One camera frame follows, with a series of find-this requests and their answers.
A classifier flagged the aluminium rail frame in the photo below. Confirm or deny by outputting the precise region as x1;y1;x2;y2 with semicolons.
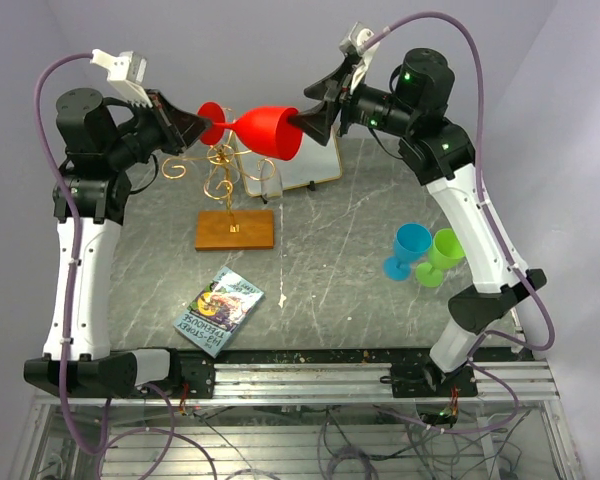
14;347;583;479

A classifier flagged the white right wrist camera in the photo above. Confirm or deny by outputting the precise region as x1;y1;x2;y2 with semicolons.
339;22;378;93

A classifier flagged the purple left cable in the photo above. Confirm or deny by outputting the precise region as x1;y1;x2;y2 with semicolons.
33;53;216;480

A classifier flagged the green plastic goblet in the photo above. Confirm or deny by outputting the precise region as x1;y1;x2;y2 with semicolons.
415;228;465;288

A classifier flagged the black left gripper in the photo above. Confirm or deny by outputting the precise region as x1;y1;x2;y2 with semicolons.
106;89;214;169

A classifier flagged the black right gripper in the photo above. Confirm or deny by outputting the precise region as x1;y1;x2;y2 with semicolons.
288;58;418;145

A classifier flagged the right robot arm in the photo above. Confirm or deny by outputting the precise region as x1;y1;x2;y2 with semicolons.
291;48;547;396

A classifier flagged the clear wine glass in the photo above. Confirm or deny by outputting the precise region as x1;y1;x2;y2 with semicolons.
258;158;283;203

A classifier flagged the gold framed whiteboard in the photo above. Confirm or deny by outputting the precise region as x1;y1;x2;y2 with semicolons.
235;134;343;197

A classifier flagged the blue plastic goblet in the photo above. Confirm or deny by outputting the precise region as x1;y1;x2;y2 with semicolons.
383;223;432;281

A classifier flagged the gold wire glass rack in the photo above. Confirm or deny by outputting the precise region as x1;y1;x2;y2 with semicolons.
161;142;278;229

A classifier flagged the red plastic goblet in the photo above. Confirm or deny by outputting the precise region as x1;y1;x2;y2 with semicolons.
197;102;303;161

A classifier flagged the colourful treehouse book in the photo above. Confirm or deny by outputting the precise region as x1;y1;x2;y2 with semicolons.
173;267;264;358

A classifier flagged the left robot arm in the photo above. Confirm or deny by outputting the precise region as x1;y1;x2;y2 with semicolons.
23;88;211;398

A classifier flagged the wooden rack base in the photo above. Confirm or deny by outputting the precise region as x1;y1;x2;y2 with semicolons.
194;210;274;251

